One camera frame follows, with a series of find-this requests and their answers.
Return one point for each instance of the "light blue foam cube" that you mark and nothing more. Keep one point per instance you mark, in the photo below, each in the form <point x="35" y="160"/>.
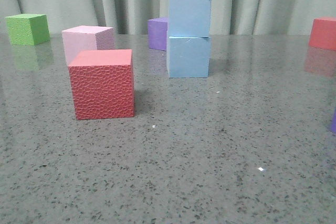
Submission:
<point x="188" y="56"/>

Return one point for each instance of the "red textured foam cube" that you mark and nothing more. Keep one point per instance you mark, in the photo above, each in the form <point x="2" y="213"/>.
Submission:
<point x="102" y="84"/>

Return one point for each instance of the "purple foam cube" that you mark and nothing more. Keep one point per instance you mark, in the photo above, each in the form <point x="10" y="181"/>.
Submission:
<point x="157" y="33"/>

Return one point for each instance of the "pink foam cube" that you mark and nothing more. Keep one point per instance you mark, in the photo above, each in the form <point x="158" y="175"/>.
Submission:
<point x="84" y="37"/>

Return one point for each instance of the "green foam cube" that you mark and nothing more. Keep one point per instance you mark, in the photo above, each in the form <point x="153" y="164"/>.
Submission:
<point x="27" y="29"/>

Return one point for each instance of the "red foam cube right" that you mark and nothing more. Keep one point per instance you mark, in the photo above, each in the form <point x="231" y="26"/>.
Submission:
<point x="323" y="33"/>

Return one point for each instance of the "purple cube at edge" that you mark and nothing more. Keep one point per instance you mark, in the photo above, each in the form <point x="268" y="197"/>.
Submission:
<point x="333" y="123"/>

